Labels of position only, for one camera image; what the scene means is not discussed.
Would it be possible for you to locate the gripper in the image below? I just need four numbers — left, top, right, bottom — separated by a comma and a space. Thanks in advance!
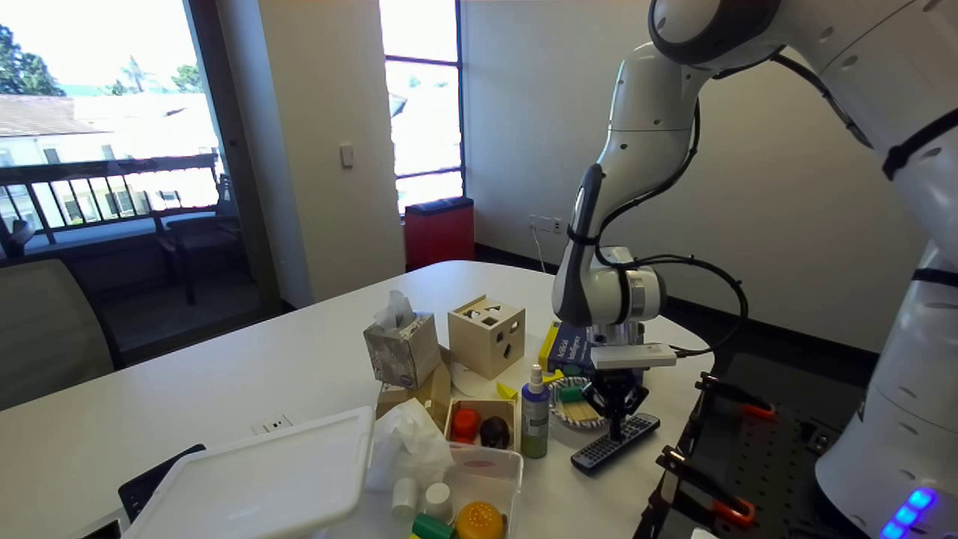
586, 368, 651, 442

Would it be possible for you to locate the grey remote control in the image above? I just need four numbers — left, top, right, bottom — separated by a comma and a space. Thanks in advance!
570, 412, 662, 475

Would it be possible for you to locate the patterned paper plate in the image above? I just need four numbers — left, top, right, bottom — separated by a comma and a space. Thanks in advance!
548, 376, 611, 431

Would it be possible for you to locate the blue and yellow box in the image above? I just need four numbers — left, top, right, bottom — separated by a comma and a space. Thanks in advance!
538, 320, 601, 376

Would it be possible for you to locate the spray bottle with green liquid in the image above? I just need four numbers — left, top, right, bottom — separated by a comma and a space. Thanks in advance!
521, 364, 552, 460

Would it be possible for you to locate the wooden tray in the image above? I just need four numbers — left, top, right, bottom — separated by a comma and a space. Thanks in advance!
444, 397, 521, 453

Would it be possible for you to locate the dark brown toy piece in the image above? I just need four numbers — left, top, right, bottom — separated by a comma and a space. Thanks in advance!
479, 415, 512, 451

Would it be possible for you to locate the wooden shape sorter box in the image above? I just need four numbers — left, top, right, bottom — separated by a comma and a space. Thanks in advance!
447, 294, 527, 381

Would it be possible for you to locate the clear plastic container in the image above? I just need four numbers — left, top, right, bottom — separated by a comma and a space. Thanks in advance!
388, 442, 525, 539

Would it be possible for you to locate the white round disc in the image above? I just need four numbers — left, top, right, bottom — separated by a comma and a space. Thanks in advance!
451, 361, 492, 398

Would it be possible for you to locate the red toy piece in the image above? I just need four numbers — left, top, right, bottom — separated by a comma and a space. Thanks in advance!
451, 407, 480, 443

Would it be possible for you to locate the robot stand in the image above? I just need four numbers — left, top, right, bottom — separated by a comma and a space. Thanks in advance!
632, 350, 958, 539

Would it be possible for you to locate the brown cardboard box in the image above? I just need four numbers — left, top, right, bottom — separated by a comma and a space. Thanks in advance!
375, 345, 454, 433

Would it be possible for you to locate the orange toy burger bun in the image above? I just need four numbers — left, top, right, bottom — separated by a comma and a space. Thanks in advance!
455, 500, 505, 539

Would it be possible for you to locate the white cylinder block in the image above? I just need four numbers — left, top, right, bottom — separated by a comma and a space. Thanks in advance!
391, 476, 418, 522
424, 482, 454, 523

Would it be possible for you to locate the white plastic bag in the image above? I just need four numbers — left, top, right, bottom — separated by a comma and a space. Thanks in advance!
364, 398, 455, 493

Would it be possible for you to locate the patterned tissue box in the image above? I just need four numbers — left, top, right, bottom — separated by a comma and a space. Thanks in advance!
363, 290, 443, 391

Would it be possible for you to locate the green cylinder block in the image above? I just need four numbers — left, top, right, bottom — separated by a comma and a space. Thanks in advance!
411, 513, 455, 539

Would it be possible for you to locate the red bin with black lid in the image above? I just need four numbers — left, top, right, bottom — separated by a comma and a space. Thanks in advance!
403, 196, 476, 272

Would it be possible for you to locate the narrow window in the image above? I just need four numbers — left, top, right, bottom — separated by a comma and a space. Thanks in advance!
378, 0, 466, 216

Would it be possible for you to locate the white plastic lid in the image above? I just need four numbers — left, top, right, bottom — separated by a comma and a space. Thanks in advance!
121, 406, 376, 539

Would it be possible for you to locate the dark balcony chair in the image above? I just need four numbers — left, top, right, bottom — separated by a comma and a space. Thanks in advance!
153, 173, 245, 305

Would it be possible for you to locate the black tablet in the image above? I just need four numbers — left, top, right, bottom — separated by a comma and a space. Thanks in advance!
118, 443, 207, 523

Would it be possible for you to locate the balcony railing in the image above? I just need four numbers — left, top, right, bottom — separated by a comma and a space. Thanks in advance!
0, 153, 222, 249

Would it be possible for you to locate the beige office chair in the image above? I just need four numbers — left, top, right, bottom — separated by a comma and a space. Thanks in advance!
0, 258, 126, 413

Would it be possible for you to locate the large window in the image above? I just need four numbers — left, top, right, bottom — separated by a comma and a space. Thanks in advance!
0, 0, 259, 353

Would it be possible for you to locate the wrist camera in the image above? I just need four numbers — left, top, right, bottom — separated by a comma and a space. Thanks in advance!
591, 342, 678, 370

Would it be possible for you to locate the black clamp with orange handle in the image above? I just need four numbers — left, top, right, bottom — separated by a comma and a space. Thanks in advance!
656, 445, 757, 526
694, 371, 778, 421

